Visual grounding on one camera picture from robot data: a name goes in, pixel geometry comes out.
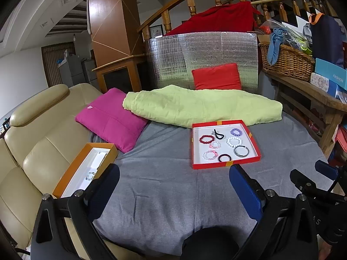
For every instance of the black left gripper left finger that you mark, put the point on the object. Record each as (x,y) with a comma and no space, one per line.
(51,239)

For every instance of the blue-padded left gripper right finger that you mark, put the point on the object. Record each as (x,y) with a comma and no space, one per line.
(284,226)

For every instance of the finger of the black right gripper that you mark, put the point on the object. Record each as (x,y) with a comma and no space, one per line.
(326,170)
(304,184)

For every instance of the silver metal bangle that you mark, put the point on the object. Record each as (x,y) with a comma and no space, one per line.
(241,151)

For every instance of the red shallow jewelry box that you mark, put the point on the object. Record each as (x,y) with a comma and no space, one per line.
(213,143)

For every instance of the person's right hand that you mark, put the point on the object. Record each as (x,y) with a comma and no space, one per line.
(327,251)

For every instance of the wooden shelf bench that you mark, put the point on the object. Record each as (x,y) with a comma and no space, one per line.
(318,112)

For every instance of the orange cardboard box lid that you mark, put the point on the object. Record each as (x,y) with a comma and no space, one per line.
(88,165)

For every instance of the white patterned box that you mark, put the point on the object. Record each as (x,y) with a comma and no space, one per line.
(323,83)

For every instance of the beige leather sofa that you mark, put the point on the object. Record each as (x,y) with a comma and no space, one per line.
(41,143)

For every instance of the blue cardboard box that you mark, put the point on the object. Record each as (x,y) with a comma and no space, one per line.
(335,77)

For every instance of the light green folded blanket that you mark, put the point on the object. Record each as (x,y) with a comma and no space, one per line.
(184,107)

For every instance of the magenta pillow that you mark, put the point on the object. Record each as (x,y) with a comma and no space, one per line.
(107,118)

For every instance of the wicker basket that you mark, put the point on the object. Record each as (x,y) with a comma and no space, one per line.
(290,63)

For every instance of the small red cushion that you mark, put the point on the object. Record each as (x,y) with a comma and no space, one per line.
(223,77)

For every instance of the blue cloth in basket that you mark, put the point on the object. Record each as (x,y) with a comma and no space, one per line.
(277,37)

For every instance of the red fabric bundle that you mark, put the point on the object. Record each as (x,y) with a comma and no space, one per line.
(237,17)

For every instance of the wooden cabinet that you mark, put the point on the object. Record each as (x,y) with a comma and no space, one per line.
(117,45)

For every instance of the silver foil insulation panel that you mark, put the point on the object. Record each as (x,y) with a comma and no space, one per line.
(173,58)

